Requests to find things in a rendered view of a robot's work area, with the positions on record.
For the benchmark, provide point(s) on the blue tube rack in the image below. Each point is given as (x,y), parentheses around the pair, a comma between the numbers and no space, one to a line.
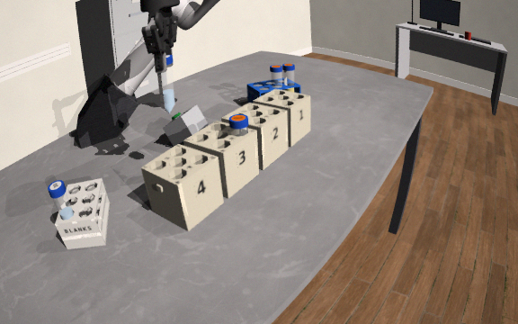
(253,92)

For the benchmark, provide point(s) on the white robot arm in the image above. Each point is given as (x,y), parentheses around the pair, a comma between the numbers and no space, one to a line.
(135,65)

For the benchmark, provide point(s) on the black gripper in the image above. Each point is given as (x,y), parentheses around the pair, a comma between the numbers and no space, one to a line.
(159,15)

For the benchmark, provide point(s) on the beige block with holes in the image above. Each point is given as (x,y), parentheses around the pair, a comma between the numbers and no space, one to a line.
(272,133)
(238,156)
(185,190)
(298,111)

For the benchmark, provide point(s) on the conical centrifuge tube with pink liquid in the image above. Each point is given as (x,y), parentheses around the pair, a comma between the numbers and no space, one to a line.
(276,72)

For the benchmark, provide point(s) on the white tube rack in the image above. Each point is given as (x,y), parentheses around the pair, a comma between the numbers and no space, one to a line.
(85,232)

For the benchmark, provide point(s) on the clear conical tube with tan liquid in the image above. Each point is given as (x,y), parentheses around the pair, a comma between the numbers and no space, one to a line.
(288,70)

